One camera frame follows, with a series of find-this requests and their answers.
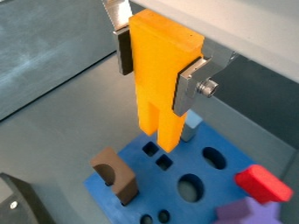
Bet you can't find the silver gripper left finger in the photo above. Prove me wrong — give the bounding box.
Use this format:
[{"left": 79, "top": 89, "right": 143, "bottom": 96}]
[{"left": 102, "top": 0, "right": 134, "bottom": 75}]

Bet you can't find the purple star block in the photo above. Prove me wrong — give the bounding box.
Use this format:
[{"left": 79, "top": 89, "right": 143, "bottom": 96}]
[{"left": 213, "top": 197, "right": 283, "bottom": 224}]

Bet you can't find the blue peg board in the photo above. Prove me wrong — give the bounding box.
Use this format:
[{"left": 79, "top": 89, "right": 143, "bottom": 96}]
[{"left": 84, "top": 123, "right": 254, "bottom": 224}]

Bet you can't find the brown notched block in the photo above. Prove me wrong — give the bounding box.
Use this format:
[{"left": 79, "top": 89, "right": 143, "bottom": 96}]
[{"left": 90, "top": 147, "right": 139, "bottom": 206}]

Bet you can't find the red rounded block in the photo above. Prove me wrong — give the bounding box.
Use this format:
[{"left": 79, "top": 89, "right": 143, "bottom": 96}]
[{"left": 235, "top": 164, "right": 294, "bottom": 204}]

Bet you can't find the light blue rectangular block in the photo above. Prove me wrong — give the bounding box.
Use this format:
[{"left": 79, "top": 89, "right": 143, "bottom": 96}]
[{"left": 182, "top": 109, "right": 202, "bottom": 142}]

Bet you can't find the yellow double-square block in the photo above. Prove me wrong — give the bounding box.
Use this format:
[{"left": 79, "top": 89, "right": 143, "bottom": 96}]
[{"left": 129, "top": 9, "right": 205, "bottom": 152}]

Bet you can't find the dark grey arch block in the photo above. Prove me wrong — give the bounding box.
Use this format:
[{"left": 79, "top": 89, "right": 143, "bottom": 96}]
[{"left": 0, "top": 173, "right": 56, "bottom": 224}]

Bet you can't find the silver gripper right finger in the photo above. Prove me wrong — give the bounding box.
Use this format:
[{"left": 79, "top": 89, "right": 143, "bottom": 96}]
[{"left": 173, "top": 38, "right": 239, "bottom": 116}]

